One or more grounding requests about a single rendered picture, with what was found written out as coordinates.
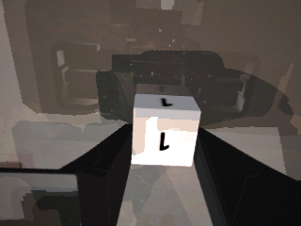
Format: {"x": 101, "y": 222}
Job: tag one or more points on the white block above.
{"x": 165, "y": 129}

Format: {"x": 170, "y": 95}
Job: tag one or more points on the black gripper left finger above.
{"x": 85, "y": 192}

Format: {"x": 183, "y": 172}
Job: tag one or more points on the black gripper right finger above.
{"x": 240, "y": 190}

